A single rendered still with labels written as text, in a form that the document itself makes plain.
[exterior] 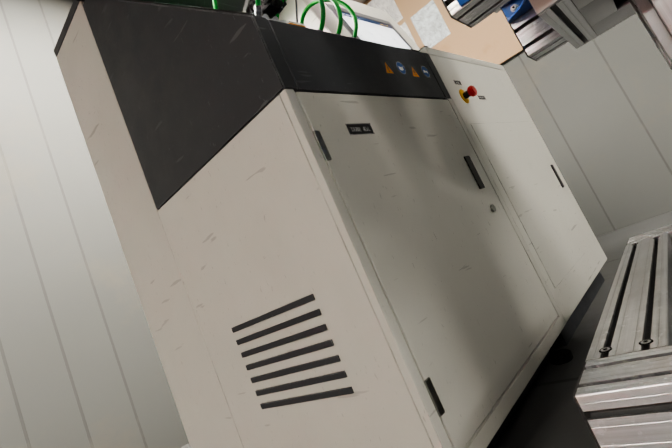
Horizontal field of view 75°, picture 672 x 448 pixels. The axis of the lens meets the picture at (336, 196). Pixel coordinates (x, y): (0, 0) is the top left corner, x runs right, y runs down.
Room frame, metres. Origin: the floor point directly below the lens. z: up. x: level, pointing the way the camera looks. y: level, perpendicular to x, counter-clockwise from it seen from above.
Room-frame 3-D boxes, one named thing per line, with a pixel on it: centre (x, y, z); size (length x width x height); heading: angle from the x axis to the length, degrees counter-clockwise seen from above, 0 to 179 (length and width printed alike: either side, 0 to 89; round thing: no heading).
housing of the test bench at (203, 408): (1.74, 0.11, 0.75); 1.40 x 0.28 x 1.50; 140
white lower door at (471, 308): (1.01, -0.21, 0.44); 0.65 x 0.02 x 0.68; 140
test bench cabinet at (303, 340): (1.20, 0.01, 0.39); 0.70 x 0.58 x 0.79; 140
